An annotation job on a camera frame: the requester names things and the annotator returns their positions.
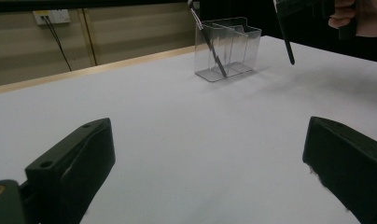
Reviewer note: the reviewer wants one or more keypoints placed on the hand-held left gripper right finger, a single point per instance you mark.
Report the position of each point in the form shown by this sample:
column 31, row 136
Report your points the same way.
column 348, row 161

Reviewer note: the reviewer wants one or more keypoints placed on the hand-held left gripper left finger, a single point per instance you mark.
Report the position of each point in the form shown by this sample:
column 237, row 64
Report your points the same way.
column 71, row 174

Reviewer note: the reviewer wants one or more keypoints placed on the clear acrylic organizer box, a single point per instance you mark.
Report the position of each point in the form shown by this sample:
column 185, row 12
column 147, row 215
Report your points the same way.
column 236, row 53

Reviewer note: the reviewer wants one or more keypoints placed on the thin black makeup brush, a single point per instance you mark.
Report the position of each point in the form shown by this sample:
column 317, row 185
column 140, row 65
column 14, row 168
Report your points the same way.
column 213, row 53

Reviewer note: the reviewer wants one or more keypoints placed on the white wall socket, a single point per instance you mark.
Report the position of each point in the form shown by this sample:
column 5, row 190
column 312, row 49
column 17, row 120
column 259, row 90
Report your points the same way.
column 54, row 16

